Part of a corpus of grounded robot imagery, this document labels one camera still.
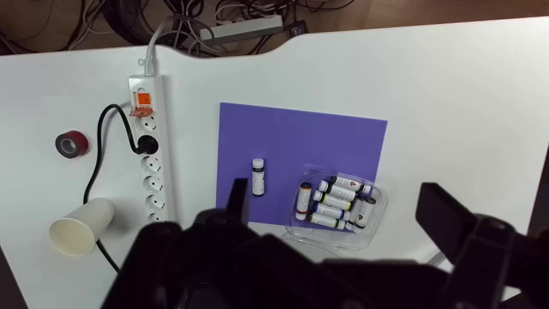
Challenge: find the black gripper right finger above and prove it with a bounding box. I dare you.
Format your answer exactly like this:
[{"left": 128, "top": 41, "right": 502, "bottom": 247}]
[{"left": 415, "top": 181, "right": 477, "bottom": 266}]

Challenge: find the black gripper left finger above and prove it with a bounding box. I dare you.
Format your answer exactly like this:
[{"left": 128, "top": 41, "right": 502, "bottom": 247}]
[{"left": 226, "top": 178, "right": 248, "bottom": 223}]

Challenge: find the small white bottle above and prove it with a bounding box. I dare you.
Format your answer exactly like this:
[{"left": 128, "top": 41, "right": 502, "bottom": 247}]
[{"left": 252, "top": 157, "right": 266, "bottom": 197}]

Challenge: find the purple paper sheet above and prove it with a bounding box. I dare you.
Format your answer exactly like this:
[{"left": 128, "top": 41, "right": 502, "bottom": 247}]
[{"left": 216, "top": 102, "right": 387, "bottom": 224}]

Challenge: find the white power strip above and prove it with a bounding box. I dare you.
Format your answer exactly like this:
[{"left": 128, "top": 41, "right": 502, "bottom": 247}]
[{"left": 128, "top": 75, "right": 175, "bottom": 221}]

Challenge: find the white paper cup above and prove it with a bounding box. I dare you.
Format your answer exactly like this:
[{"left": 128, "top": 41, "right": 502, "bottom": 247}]
[{"left": 48, "top": 197, "right": 115, "bottom": 257}]

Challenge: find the red tape roll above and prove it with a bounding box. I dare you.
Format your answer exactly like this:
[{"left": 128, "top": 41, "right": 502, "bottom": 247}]
[{"left": 55, "top": 130, "right": 89, "bottom": 157}]

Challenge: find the grey power strip on floor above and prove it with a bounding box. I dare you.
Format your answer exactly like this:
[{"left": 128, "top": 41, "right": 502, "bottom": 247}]
[{"left": 199, "top": 15, "right": 283, "bottom": 42}]

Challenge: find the black plug and cable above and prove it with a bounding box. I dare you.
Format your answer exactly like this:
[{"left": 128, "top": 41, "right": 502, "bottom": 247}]
[{"left": 82, "top": 101, "right": 159, "bottom": 274}]

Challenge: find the white power strip cable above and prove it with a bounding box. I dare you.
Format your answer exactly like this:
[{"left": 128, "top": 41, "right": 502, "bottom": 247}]
[{"left": 137, "top": 15, "right": 190, "bottom": 77}]

